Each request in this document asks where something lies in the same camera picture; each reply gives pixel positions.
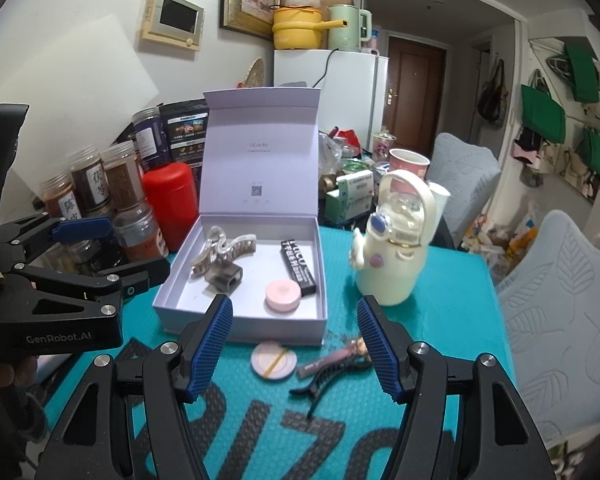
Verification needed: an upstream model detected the brown square hair claw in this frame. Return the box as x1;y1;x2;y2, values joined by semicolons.
202;261;244;294

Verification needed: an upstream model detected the pink round case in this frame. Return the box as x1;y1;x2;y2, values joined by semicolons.
264;280;301;314

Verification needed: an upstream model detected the dark brown labelled jar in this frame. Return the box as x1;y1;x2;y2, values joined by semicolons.
70;145;112;211

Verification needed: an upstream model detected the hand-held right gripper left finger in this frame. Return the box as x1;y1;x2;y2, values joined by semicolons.
35;294;234;480

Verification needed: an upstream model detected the brown wooden door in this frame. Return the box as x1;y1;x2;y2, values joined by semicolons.
387;35;446;153

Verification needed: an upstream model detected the pink paper cup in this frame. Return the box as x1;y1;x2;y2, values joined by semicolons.
389;148;431;181

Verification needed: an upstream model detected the black power cable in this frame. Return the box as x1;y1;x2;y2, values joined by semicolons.
310;49;341;90

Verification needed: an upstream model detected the black toothed hair clip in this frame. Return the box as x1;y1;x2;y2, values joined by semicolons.
288;360;373;420

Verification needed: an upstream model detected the black printed bag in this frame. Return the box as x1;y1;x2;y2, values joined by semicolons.
160;101;212;171

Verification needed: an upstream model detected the cream water bottle with handle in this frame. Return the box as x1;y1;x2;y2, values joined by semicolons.
349;169;437;307

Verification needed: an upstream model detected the green and white medicine box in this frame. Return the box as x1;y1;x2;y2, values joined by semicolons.
325;170;376;223

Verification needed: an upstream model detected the green tote bag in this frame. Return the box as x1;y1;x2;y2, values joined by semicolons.
521;85;567;143

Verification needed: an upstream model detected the black long cosmetic box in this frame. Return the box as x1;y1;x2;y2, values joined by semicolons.
280;238;317;295

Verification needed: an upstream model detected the grey leaf-pattern chair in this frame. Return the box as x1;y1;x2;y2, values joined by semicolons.
495;210;600;441
425;132;502;251

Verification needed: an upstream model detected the yellow cooking pot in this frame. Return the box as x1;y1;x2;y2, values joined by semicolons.
272;6;348;51

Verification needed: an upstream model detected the white gift box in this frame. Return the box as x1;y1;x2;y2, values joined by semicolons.
152;87;329;347

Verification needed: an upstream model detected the beige wall intercom panel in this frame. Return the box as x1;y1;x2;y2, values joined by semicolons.
140;0;206;52

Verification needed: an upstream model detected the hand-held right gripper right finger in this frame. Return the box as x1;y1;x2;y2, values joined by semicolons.
356;294;551;480

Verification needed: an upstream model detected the beige wavy hair claw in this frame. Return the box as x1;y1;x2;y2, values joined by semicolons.
190;226;257;281

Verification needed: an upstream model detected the red canister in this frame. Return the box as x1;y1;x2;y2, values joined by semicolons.
142;161;201;256

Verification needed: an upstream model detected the dark purple labelled jar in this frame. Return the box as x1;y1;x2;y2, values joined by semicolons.
131;107;170;161

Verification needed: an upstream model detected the teal bubble mailer mat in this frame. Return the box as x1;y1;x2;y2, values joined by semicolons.
42;225;518;480

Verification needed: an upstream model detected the white foam board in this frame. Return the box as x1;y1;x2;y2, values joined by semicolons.
10;12;161;201

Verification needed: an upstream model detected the red-brown labelled jar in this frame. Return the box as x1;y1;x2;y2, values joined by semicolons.
40;169;88;221

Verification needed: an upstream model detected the brown spice jar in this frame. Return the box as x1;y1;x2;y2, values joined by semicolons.
101;141;146;211

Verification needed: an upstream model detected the pale green electric kettle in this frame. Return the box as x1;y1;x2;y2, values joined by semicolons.
327;5;372;52

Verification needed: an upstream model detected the woven straw fan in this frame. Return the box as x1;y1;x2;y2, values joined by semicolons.
242;58;263;88

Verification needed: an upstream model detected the glass cup with pink print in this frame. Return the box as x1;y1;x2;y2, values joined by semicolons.
371;132;398;161

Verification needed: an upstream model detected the gold decorated hair clip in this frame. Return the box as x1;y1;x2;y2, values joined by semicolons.
347;336;373;361

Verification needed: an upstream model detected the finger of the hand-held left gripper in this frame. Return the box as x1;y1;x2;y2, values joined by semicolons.
10;257;172;311
0;212;113;261

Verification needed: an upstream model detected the white refrigerator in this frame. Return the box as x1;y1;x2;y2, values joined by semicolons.
273;49;390;148

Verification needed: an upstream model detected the dark hanging bag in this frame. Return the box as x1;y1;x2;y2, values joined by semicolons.
477;59;509;123

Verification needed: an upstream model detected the pink duckbill hair clip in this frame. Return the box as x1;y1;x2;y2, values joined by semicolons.
296;345;368;380

